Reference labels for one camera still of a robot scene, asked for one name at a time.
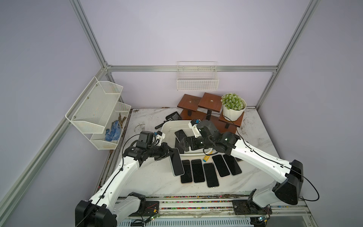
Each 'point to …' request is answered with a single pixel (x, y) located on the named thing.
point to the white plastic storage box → (168, 137)
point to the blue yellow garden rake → (206, 157)
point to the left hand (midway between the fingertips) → (173, 154)
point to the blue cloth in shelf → (113, 134)
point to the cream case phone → (180, 135)
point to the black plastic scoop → (174, 116)
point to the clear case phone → (187, 177)
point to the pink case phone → (197, 170)
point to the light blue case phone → (211, 177)
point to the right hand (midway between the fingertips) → (187, 144)
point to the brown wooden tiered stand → (208, 108)
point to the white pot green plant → (233, 106)
